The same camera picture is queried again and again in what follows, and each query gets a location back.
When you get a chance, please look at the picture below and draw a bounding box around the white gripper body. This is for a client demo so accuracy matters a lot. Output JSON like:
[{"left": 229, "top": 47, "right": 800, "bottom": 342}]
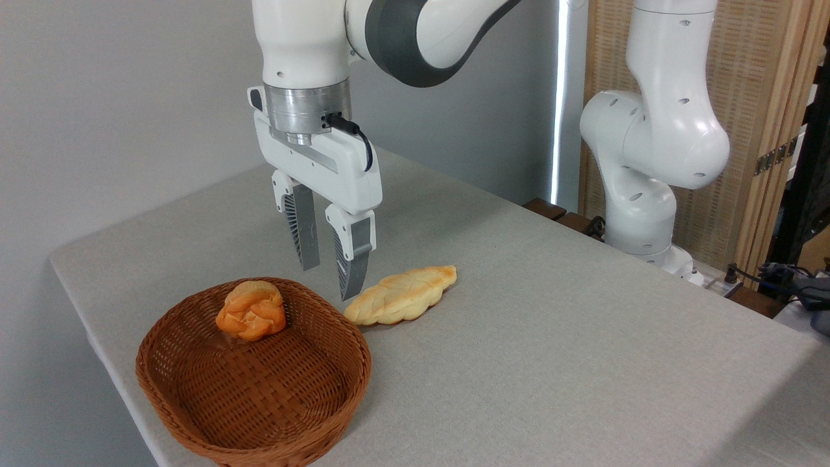
[{"left": 248, "top": 86, "right": 384, "bottom": 217}]

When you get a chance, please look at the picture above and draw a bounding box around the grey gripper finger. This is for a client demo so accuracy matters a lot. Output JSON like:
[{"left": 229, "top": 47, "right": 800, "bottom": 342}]
[
  {"left": 271, "top": 169, "right": 321, "bottom": 272},
  {"left": 325, "top": 204, "right": 377, "bottom": 302}
]

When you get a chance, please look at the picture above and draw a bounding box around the orange knotted bread roll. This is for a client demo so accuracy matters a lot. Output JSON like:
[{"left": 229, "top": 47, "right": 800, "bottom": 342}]
[{"left": 215, "top": 280, "right": 287, "bottom": 342}]

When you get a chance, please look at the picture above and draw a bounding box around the pale braided bread loaf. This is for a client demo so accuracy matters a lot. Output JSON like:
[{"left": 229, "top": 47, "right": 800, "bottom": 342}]
[{"left": 342, "top": 265, "right": 458, "bottom": 327}]

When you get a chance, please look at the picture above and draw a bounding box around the brown woven wicker basket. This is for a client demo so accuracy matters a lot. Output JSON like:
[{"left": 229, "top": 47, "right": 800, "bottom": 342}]
[{"left": 135, "top": 277, "right": 374, "bottom": 467}]

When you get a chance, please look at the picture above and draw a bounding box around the wicker folding screen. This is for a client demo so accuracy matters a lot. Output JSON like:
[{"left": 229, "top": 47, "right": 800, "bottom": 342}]
[{"left": 578, "top": 0, "right": 830, "bottom": 281}]

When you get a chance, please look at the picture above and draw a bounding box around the brass screen hinge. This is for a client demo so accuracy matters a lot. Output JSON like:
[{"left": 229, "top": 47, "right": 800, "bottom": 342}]
[{"left": 753, "top": 137, "right": 799, "bottom": 176}]

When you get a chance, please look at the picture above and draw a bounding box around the black metal stand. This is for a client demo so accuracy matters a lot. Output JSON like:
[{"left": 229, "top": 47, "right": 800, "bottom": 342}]
[{"left": 768, "top": 62, "right": 830, "bottom": 267}]

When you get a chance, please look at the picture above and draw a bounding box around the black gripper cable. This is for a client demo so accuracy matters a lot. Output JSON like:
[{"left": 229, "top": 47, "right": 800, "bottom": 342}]
[{"left": 324, "top": 113, "right": 375, "bottom": 173}]

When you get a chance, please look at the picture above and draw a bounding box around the dark grey cable bundle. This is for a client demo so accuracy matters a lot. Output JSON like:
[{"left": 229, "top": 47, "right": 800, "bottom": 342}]
[{"left": 739, "top": 261, "right": 830, "bottom": 337}]

